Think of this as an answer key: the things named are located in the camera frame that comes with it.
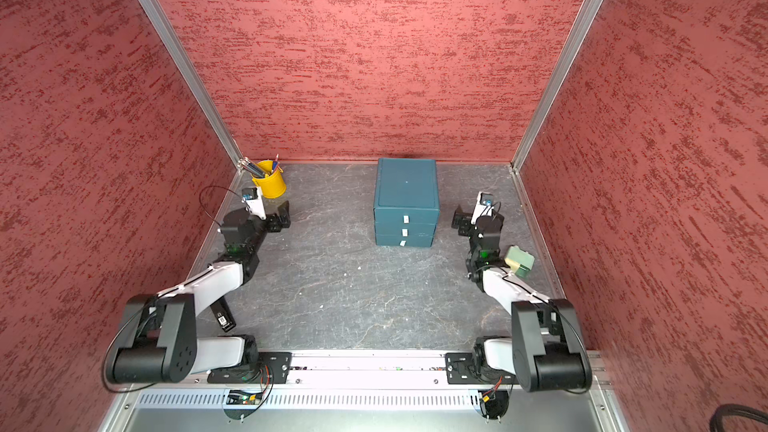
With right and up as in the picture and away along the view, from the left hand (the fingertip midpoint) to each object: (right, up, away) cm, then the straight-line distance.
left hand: (273, 205), depth 89 cm
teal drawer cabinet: (+40, +1, -7) cm, 41 cm away
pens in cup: (-13, +13, +9) cm, 21 cm away
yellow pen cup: (-8, +7, +18) cm, 21 cm away
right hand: (+61, -1, 0) cm, 61 cm away
